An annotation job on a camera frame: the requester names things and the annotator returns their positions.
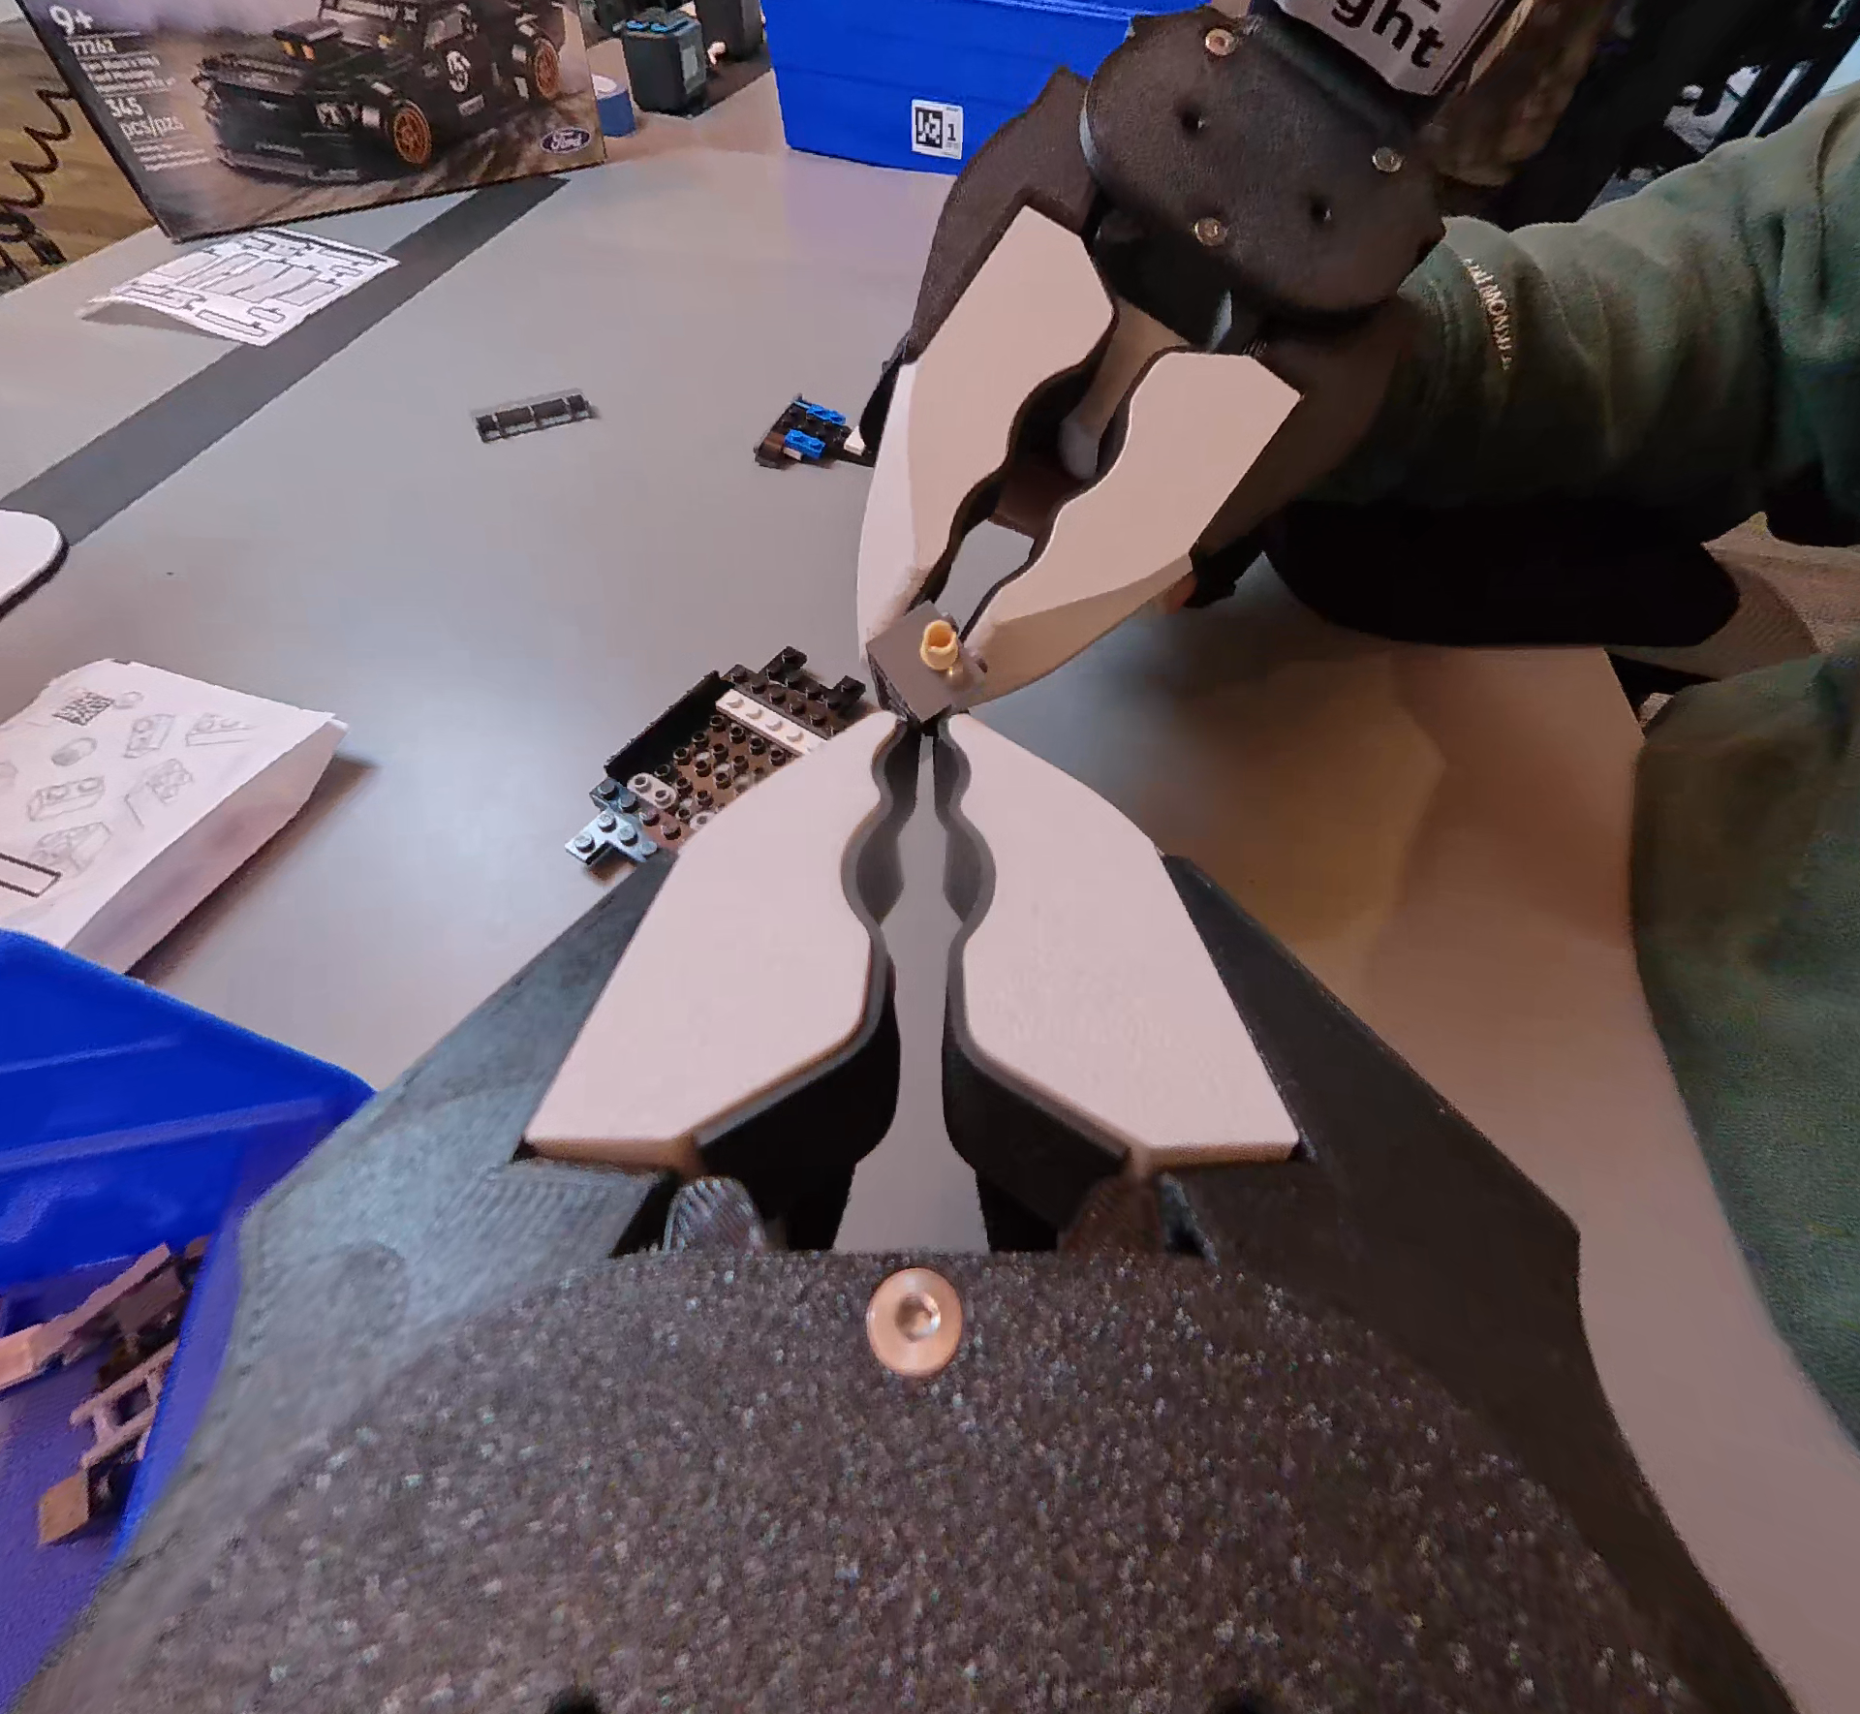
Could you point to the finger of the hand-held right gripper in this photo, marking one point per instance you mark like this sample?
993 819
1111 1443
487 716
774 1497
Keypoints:
975 378
1163 508

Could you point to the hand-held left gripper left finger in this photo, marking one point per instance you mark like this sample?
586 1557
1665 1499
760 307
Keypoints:
727 987

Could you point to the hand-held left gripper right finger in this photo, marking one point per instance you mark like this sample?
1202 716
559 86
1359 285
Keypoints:
1121 987

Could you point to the blue and black lego assembly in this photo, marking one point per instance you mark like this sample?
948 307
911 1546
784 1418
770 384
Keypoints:
809 431

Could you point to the black lego car chassis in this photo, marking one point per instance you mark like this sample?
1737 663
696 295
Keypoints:
714 757

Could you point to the blue plastic bin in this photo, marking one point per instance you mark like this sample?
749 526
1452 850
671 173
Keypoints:
146 1074
989 43

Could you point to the person's right forearm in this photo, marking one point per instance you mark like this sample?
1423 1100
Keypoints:
1628 349

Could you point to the black lego grille piece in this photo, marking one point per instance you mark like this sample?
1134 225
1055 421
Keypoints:
536 415

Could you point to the heap of loose lego parts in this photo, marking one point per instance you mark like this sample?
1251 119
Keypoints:
104 1394

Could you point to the lego set cardboard box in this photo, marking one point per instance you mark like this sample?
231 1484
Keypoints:
291 29

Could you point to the small dark box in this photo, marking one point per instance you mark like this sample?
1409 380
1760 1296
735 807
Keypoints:
663 64

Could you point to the white printed paper bag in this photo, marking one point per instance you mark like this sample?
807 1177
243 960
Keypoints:
146 799

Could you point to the small white printed sheet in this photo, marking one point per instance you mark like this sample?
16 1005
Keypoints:
249 285

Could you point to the white book stand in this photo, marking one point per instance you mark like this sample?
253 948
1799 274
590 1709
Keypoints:
24 561

